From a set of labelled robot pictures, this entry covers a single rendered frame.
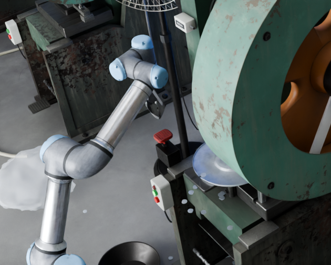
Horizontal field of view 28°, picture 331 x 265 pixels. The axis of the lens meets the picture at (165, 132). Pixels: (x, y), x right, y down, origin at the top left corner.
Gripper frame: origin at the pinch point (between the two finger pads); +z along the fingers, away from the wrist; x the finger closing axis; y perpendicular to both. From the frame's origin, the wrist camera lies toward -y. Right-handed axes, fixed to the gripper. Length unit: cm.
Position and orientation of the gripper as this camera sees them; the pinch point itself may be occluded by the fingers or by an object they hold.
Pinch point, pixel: (159, 116)
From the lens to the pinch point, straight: 261.2
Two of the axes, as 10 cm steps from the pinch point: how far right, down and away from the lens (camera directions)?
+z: 1.6, 7.7, 6.2
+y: -5.2, -4.7, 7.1
